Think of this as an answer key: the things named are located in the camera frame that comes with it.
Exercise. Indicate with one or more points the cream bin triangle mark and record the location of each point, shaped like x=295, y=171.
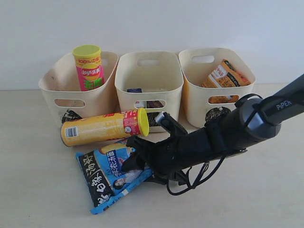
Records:
x=61, y=89

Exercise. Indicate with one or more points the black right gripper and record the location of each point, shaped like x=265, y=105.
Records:
x=168, y=158

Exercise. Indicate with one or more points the yellow Lays chips can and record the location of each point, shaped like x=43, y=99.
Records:
x=105, y=127

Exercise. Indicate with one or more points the orange instant noodle bag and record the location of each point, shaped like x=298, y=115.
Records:
x=224, y=76

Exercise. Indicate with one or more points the cream bin circle mark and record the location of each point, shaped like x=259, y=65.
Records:
x=196, y=65

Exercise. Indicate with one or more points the pink Lays chips can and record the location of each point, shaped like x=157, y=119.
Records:
x=88, y=62

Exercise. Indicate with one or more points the cream bin square mark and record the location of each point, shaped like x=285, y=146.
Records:
x=157, y=73

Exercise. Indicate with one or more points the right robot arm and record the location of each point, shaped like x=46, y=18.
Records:
x=254, y=120

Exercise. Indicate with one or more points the blue foil snack package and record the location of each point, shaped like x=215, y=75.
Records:
x=134, y=90

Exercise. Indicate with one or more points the blue instant noodle bag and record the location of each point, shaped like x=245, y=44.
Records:
x=102, y=170

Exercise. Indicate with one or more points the small purple snack packet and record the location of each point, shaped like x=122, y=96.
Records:
x=154, y=104

